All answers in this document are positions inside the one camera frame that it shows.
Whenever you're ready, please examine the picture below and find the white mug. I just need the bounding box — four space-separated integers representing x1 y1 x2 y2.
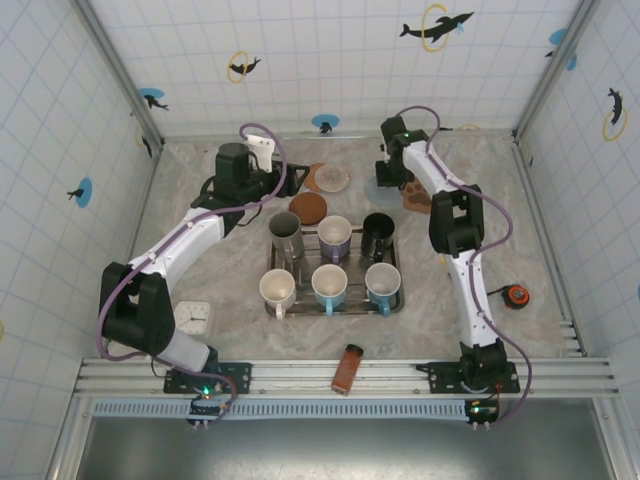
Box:
258 268 299 321

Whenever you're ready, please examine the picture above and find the grey metal cup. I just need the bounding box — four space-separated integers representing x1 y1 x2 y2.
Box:
268 211 306 264

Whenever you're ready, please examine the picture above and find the dolphin yellow ring sticker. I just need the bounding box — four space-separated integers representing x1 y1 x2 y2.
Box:
602 87 629 142
227 50 263 85

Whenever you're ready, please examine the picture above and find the aluminium frame post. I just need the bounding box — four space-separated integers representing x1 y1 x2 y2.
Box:
73 0 166 154
512 0 601 146

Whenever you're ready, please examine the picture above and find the blue mug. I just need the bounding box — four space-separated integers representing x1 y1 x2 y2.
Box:
310 263 349 317
364 262 403 318

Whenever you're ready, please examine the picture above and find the black mug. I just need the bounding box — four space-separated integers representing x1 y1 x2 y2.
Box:
360 212 397 265

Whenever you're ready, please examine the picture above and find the white square clock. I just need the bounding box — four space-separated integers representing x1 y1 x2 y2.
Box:
174 299 211 336

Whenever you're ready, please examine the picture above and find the orange black tape measure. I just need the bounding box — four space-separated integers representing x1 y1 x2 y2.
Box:
487 283 530 311

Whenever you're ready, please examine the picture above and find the light blue slotted cable duct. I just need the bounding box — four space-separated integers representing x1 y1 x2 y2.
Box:
92 398 501 420

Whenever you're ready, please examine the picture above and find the paw shaped wooden coaster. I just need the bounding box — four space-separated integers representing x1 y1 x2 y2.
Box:
402 180 434 215

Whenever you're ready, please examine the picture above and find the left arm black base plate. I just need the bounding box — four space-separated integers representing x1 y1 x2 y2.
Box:
163 360 254 396

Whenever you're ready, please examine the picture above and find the blue wall sticker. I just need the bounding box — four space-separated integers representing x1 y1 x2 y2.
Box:
544 27 579 72

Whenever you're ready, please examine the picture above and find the large black dolphin sticker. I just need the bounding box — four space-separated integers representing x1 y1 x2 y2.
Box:
398 3 475 54

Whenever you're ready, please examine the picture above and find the plain round wooden coaster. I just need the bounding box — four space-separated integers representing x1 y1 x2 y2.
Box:
288 192 329 226

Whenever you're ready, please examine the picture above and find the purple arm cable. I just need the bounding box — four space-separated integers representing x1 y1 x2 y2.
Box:
97 122 291 426
398 104 534 429

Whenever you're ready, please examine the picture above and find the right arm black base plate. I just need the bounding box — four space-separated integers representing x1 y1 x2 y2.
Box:
415 360 521 396

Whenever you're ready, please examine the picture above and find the aluminium rail along wall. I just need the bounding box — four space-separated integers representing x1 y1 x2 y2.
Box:
160 127 519 142

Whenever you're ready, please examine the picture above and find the aluminium rail under arm bases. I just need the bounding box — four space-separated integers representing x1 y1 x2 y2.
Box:
73 355 621 400

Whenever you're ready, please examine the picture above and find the steel tray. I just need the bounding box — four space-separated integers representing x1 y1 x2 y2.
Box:
263 224 405 319

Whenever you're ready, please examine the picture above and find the aluminium side rail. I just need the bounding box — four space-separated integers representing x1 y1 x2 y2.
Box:
510 137 589 359
101 147 164 359

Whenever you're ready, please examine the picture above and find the multicolour rope coaster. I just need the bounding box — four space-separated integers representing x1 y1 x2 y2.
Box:
315 162 350 194

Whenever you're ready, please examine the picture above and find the spice jar with black lid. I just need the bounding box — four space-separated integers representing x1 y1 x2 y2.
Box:
331 343 365 397

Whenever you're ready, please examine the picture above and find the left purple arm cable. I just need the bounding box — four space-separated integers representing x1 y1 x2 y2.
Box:
97 122 291 426

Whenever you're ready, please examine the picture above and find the purple mug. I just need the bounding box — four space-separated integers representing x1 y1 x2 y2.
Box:
317 215 354 266

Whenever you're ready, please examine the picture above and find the fish on blue oval sticker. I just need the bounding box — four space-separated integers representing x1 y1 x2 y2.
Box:
66 177 94 209
138 87 170 112
310 113 341 135

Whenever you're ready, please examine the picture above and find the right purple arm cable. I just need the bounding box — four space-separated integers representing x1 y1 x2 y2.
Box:
398 104 534 429

